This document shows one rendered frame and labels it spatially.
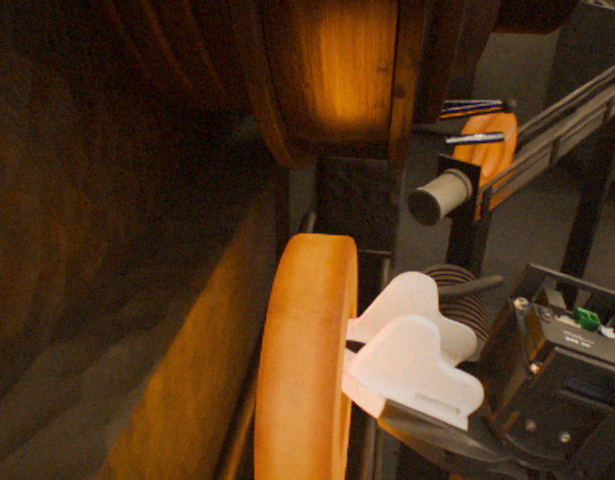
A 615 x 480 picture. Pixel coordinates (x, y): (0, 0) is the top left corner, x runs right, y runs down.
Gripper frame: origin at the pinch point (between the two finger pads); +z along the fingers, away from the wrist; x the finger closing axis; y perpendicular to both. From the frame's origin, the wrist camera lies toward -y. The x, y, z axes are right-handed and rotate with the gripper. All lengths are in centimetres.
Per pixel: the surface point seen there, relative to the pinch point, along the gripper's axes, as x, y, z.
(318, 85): -2.6, 12.5, 4.3
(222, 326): -2.5, -2.9, 5.5
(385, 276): -28.0, -11.9, -6.6
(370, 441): -6.3, -12.2, -6.8
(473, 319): -48, -26, -25
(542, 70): -275, -26, -79
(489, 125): -66, -4, -18
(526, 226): -187, -68, -78
